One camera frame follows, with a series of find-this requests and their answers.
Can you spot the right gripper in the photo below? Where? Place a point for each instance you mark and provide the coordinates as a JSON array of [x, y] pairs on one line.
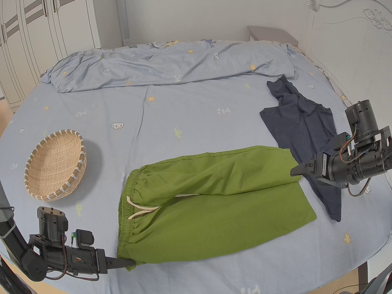
[[340, 167]]

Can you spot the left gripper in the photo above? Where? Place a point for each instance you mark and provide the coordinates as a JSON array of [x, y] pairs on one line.
[[79, 260]]

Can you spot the green shorts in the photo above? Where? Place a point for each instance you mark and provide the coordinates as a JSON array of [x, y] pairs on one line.
[[214, 201]]

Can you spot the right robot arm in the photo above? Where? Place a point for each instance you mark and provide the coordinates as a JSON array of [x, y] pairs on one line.
[[363, 118]]

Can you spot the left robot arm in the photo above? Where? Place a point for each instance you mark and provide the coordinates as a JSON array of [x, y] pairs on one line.
[[52, 224]]

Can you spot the dark blue garment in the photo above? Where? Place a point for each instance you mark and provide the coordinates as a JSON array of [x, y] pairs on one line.
[[300, 124]]

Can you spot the round woven basket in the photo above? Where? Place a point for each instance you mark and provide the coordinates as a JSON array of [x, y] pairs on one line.
[[52, 164]]

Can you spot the bed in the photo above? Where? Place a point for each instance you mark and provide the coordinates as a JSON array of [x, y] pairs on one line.
[[199, 118]]

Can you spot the grey bedside table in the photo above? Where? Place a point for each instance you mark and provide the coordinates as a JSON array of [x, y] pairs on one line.
[[269, 34]]

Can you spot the pale blue quilt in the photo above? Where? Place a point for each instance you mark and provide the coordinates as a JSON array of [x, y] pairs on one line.
[[168, 66]]

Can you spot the white wardrobe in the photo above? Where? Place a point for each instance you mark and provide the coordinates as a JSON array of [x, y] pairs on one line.
[[46, 26]]

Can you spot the white pipe cover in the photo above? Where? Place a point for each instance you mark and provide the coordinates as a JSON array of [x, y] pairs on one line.
[[122, 11]]

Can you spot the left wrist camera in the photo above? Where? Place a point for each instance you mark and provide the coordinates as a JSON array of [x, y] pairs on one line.
[[85, 237]]

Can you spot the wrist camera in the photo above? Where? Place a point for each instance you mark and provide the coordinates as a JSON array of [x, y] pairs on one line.
[[340, 141], [85, 237]]

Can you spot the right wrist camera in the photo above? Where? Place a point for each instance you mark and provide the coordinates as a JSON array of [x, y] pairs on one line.
[[340, 141]]

